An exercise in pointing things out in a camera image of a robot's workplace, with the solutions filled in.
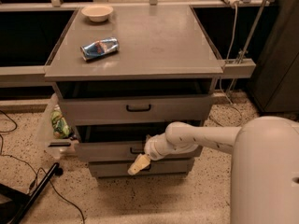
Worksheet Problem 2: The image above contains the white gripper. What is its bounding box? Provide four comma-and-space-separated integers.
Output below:
128, 133, 175, 175

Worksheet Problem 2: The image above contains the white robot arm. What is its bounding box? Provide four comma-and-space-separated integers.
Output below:
128, 116, 299, 224

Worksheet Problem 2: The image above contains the grey top drawer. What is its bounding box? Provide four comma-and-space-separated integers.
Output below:
59, 95, 212, 126

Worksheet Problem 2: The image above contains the grey drawer cabinet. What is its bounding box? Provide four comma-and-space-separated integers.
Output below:
44, 4, 224, 179

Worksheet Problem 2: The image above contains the green snack bag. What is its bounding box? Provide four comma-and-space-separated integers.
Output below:
50, 105, 71, 139

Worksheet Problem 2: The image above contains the clear plastic bin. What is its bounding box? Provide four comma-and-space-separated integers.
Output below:
35, 94, 77, 159

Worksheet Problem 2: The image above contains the white bowl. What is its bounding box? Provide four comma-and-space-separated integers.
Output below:
81, 5, 113, 22

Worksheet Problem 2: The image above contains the dark grey cabinet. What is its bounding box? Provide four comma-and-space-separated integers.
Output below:
248, 0, 299, 113

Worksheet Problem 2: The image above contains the black stand leg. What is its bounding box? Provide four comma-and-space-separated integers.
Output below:
0, 162, 63, 224

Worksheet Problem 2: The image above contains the metal diagonal rod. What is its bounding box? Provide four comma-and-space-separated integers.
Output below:
225, 0, 275, 95

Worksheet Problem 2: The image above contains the black floor cable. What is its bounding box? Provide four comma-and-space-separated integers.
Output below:
0, 109, 86, 224

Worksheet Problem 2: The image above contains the white hanging cable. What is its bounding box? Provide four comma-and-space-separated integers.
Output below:
208, 3, 244, 129

